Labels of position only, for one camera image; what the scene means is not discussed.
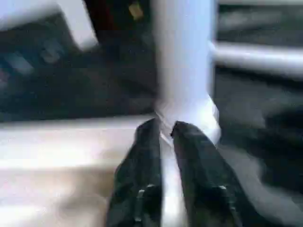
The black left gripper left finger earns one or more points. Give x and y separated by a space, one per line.
139 175

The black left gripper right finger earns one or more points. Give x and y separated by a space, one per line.
203 175

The white plastic table top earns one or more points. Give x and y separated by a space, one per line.
59 160

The white plastic table leg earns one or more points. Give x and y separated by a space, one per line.
184 54
255 58

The small yellow box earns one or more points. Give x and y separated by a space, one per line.
136 11

